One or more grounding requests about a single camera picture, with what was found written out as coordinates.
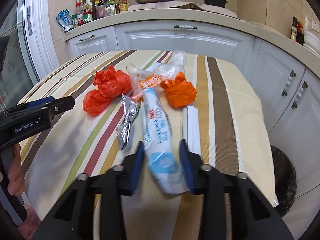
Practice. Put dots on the silver foil wrapper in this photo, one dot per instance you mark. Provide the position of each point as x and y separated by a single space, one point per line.
131 109

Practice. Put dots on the orange plastic bag right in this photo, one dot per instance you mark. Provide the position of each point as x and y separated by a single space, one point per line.
179 92

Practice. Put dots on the crumpled clear plastic bag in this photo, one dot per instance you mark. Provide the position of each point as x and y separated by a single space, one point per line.
175 65

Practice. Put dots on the person's left hand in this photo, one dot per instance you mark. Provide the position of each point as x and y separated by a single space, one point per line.
16 187

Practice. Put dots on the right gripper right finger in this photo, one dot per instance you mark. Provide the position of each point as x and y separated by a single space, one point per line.
252 215

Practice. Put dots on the white blue printed snack bag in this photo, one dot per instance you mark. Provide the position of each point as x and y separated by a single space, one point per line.
157 141

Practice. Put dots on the blue white snack packet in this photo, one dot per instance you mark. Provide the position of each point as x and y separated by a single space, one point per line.
64 20

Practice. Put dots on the drawer handle centre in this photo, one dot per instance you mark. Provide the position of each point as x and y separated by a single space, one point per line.
185 27

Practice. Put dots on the red plastic bag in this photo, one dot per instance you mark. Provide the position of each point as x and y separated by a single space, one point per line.
110 84

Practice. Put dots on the drawer handle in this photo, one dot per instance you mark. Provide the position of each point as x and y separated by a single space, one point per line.
185 27
86 38

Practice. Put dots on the white stacked bowls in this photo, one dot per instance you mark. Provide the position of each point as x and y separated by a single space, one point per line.
311 41

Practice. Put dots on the dark sauce bottle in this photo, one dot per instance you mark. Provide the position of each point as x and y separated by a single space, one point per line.
294 28

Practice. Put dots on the white cabinet drawer front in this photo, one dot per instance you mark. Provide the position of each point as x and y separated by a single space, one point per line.
208 40

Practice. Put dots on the clear bag orange print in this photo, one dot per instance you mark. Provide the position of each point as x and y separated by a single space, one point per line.
141 79

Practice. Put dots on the yellow cooking oil bottle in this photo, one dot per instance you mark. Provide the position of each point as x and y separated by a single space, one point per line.
123 5

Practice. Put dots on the narrow white paper sleeve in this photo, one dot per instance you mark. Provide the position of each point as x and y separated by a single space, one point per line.
191 129

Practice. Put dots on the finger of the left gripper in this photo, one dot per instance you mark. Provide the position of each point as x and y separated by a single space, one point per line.
58 106
30 104

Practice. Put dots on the cabinet door handle right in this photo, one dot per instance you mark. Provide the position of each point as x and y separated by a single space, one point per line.
299 95

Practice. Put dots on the white wall socket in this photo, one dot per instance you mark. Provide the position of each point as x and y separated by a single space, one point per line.
315 26

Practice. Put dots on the black clay pot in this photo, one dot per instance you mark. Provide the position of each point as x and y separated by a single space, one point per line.
217 3

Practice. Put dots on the white spice rack with bottles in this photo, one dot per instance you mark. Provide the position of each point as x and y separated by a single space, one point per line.
90 10

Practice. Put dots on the cabinet door handle left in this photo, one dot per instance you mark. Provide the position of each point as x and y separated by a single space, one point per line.
288 83

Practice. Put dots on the drawer handle left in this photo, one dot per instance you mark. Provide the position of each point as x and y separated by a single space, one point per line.
86 38

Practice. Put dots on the black lined trash bin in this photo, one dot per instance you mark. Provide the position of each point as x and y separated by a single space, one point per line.
285 181

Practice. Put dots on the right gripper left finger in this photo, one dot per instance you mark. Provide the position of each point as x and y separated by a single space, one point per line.
72 215

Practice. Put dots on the cabinet door handle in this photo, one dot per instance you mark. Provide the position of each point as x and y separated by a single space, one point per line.
299 95
288 83

